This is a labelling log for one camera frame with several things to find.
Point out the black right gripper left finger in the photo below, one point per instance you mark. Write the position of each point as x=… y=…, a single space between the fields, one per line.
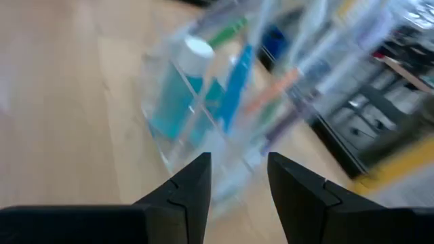
x=176 y=217

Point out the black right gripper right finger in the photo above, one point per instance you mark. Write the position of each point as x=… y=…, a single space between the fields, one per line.
x=315 y=217

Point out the purple toothbrush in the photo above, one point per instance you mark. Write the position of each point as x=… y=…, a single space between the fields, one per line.
x=281 y=127

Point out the teal mouthwash bottle white cap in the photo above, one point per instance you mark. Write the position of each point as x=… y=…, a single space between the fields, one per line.
x=173 y=108

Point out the orange toothbrush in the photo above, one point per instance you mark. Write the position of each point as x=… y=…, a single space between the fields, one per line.
x=271 y=91

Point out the blue toothbrush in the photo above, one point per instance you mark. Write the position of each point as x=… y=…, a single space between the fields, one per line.
x=235 y=88

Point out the green toothbrush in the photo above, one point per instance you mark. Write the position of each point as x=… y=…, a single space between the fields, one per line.
x=230 y=32

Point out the blue bin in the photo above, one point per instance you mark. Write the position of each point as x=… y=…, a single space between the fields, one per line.
x=274 y=39

